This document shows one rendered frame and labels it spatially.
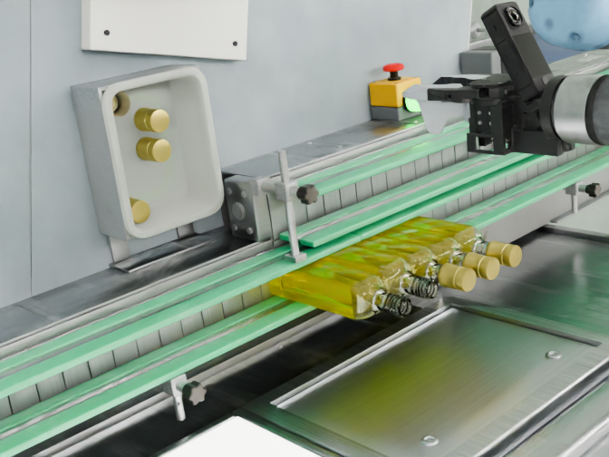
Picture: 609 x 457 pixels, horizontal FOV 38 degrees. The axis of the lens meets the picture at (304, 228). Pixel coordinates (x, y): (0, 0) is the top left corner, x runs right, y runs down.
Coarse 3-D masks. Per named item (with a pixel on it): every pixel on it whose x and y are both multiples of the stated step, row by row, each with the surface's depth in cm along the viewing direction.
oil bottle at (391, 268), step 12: (336, 252) 136; (348, 252) 135; (360, 252) 134; (372, 252) 134; (348, 264) 132; (360, 264) 130; (372, 264) 129; (384, 264) 128; (396, 264) 128; (408, 264) 129; (384, 276) 127; (396, 276) 127; (396, 288) 127
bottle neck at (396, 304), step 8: (376, 296) 123; (384, 296) 122; (392, 296) 122; (400, 296) 121; (376, 304) 123; (384, 304) 122; (392, 304) 121; (400, 304) 120; (408, 304) 122; (384, 312) 123; (392, 312) 121; (400, 312) 120; (408, 312) 122
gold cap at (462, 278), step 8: (448, 264) 129; (440, 272) 128; (448, 272) 127; (456, 272) 127; (464, 272) 126; (472, 272) 127; (440, 280) 128; (448, 280) 127; (456, 280) 126; (464, 280) 126; (472, 280) 127; (456, 288) 127; (464, 288) 126
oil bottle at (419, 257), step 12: (372, 240) 140; (384, 240) 139; (396, 240) 138; (384, 252) 134; (396, 252) 133; (408, 252) 132; (420, 252) 132; (432, 252) 133; (420, 264) 130; (420, 276) 131
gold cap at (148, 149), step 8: (144, 144) 130; (152, 144) 129; (160, 144) 129; (168, 144) 130; (144, 152) 130; (152, 152) 128; (160, 152) 129; (168, 152) 130; (152, 160) 130; (160, 160) 130
